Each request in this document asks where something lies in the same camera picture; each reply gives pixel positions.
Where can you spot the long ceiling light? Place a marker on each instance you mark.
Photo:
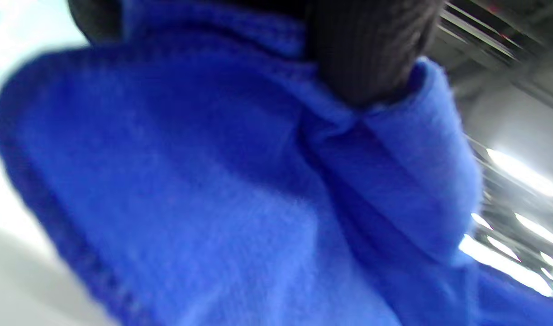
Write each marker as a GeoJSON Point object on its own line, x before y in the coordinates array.
{"type": "Point", "coordinates": [502, 262]}
{"type": "Point", "coordinates": [525, 174]}
{"type": "Point", "coordinates": [539, 231]}

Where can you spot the blue towel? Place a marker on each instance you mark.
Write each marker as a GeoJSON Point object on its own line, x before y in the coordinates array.
{"type": "Point", "coordinates": [213, 181]}

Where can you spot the person's left hand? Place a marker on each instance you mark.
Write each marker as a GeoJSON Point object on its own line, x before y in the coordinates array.
{"type": "Point", "coordinates": [367, 54]}

